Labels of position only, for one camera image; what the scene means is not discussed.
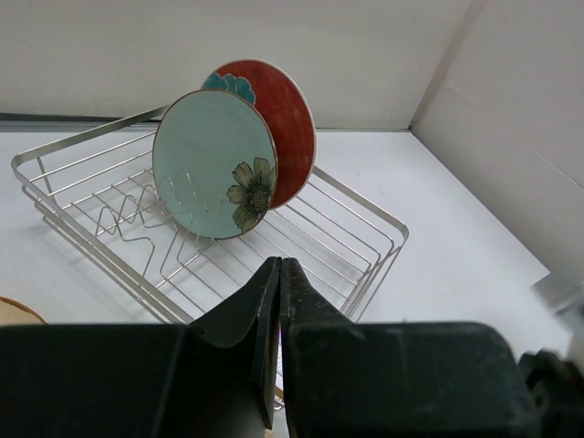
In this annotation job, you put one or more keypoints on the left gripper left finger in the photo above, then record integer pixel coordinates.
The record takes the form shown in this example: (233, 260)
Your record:
(235, 363)

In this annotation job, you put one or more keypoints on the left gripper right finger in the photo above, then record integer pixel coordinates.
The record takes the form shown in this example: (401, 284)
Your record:
(321, 360)

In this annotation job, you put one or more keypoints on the light green flower bowl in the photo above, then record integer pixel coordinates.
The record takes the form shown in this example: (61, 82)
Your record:
(214, 164)

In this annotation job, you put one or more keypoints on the red and teal floral plate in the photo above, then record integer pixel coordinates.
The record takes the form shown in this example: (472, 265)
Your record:
(280, 101)

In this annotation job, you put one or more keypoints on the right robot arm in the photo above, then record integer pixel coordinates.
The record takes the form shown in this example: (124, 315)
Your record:
(557, 388)

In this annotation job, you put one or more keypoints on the round wooden plate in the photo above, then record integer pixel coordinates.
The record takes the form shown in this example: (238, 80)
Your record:
(14, 313)

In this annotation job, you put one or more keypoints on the wire dish rack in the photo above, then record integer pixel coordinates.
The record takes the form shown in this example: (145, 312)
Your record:
(95, 188)

